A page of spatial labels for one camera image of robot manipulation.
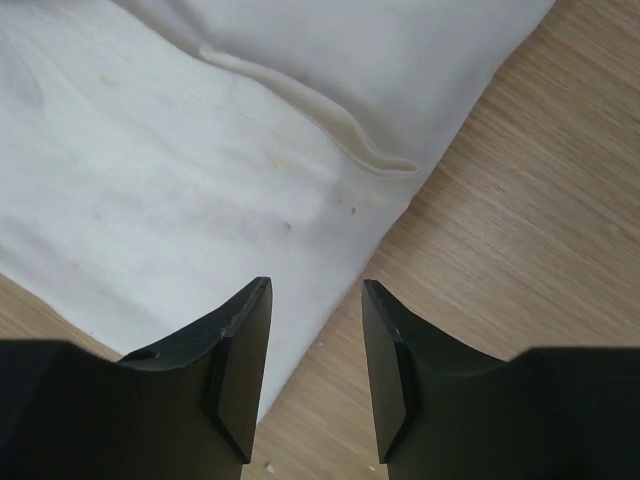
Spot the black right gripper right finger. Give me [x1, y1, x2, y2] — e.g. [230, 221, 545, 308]
[362, 280, 639, 479]

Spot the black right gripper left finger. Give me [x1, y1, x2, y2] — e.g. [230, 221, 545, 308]
[1, 277, 272, 479]

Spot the white t-shirt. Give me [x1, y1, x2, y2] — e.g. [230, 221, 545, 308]
[1, 1, 550, 412]

